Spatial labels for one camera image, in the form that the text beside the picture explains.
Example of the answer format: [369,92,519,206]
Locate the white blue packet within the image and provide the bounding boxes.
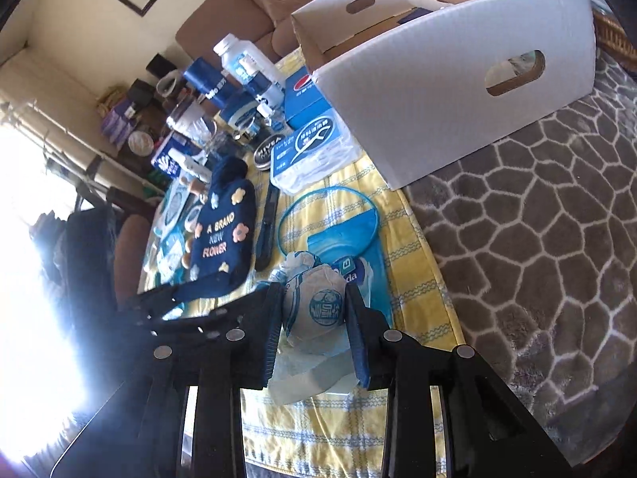
[268,251,375,406]

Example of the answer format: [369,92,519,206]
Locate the blue pouch with cord loop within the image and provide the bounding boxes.
[276,186,393,326]

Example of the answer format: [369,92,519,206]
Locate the navy flower hot water bottle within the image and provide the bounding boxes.
[173,157,256,302]

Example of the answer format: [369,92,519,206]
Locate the yellow checked tablecloth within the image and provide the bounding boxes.
[138,49,467,474]

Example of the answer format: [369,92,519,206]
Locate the Nivea round tin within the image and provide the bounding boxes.
[253,133,286,172]

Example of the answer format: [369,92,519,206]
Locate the Vinda tissue pack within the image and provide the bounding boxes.
[151,131,204,179]

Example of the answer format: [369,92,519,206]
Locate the floss picks clear box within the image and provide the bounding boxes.
[270,108,363,195]

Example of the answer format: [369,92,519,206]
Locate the Nivea roll-on bottle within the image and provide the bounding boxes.
[219,91,261,135]

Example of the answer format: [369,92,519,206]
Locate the blue Pepsi box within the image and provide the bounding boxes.
[284,66,332,131]

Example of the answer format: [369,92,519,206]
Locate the blue Gillette shaving can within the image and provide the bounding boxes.
[184,57,238,109]

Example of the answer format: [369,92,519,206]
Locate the clear plastic water bottle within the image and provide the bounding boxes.
[213,33,285,111]

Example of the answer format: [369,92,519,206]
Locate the white cardboard storage box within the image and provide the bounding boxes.
[291,0,596,189]

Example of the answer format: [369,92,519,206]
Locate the brown sofa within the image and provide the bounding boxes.
[175,0,312,67]

